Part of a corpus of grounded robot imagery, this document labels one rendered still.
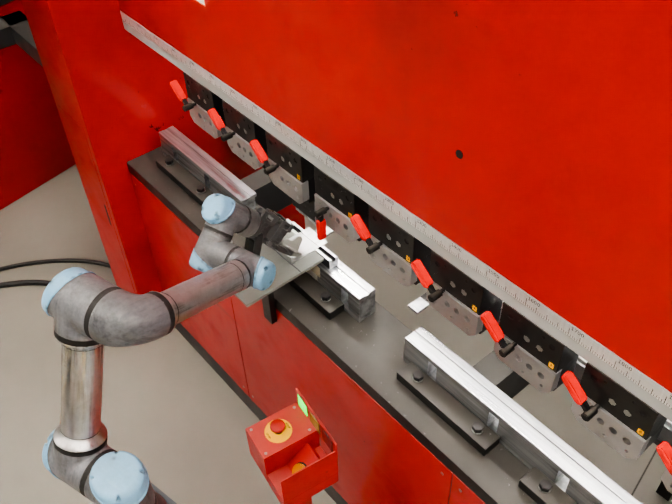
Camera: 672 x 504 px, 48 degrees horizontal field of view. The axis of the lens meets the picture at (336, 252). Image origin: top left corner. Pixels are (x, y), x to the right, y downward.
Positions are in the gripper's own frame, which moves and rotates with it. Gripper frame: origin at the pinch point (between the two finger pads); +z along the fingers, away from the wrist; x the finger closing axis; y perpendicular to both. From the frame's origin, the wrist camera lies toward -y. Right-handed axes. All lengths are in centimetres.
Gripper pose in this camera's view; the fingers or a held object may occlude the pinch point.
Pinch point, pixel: (289, 249)
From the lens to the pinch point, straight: 211.2
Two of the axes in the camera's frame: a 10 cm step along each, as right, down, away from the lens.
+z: 5.2, 2.4, 8.2
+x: -6.5, -5.2, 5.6
